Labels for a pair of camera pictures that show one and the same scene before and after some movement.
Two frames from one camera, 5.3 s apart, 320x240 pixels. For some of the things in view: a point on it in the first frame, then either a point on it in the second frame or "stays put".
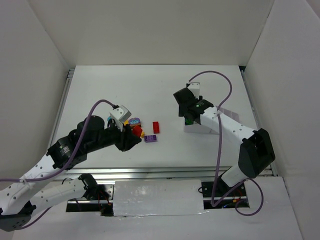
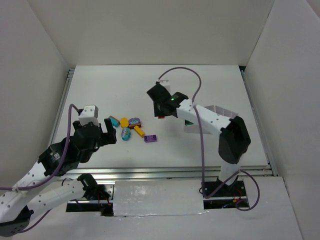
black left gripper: (125, 139) to (102, 136)
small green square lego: (188, 121) stays put
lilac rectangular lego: (150, 138) stays put
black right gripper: (189, 119) to (158, 103)
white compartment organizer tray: (191, 127) stays put
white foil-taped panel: (157, 197) stays put
